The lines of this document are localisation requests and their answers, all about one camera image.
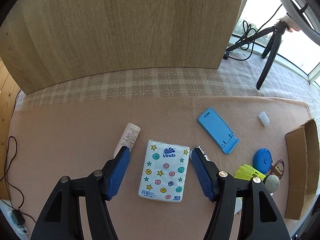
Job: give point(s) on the patterned white lighter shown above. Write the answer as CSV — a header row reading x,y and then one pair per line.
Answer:
x,y
201,150

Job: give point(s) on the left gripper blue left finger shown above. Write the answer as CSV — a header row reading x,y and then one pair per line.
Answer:
x,y
60,217

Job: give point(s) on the cardboard box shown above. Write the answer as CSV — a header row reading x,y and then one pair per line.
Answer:
x,y
303,157

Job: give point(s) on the white dotted tissue pack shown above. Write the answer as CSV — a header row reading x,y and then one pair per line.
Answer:
x,y
164,172

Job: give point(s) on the plaid bed sheet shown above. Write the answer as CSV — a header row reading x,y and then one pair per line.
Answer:
x,y
232,78

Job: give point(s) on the white usb charger plug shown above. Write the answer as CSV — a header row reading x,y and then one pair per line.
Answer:
x,y
238,205

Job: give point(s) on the white power strip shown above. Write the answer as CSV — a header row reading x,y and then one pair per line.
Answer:
x,y
7,211

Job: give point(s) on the large wooden board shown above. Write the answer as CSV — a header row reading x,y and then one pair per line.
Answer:
x,y
45,42

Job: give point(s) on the small pink tube grey cap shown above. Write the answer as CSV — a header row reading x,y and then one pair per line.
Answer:
x,y
128,138

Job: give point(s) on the black tripod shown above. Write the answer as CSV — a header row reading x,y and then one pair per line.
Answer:
x,y
249,37

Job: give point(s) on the blue phone stand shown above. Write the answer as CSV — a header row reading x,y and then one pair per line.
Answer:
x,y
218,130

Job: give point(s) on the pine slat headboard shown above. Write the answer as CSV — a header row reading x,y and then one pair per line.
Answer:
x,y
9,91

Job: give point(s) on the white ring light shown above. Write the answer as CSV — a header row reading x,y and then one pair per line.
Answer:
x,y
305,13

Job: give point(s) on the wooden clothespin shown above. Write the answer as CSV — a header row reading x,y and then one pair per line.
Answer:
x,y
276,170

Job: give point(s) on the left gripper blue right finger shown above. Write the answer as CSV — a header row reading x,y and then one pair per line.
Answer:
x,y
260,217

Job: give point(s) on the small white plastic cap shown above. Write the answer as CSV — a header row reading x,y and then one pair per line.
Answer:
x,y
264,118

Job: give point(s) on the yellow plastic shuttlecock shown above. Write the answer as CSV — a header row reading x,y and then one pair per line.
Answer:
x,y
248,172

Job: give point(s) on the brown rubber band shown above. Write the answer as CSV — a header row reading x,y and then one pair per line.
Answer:
x,y
281,164

